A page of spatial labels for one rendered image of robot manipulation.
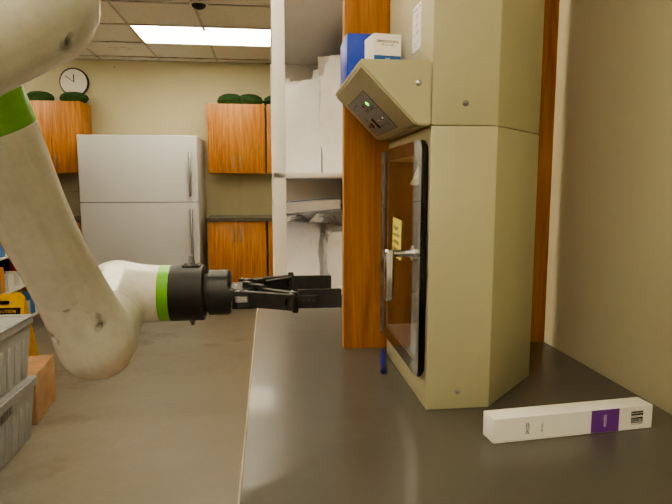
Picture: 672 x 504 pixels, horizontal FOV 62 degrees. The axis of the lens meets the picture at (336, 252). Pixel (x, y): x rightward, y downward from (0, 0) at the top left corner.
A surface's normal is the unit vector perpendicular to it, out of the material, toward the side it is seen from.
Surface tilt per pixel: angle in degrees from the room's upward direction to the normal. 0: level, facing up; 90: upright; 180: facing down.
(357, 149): 90
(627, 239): 90
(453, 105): 90
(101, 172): 90
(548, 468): 0
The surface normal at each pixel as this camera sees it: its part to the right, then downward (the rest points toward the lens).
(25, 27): 0.89, 0.22
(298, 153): -0.37, 0.20
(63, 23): 0.89, 0.38
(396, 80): 0.12, 0.12
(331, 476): 0.00, -0.99
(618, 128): -0.99, 0.01
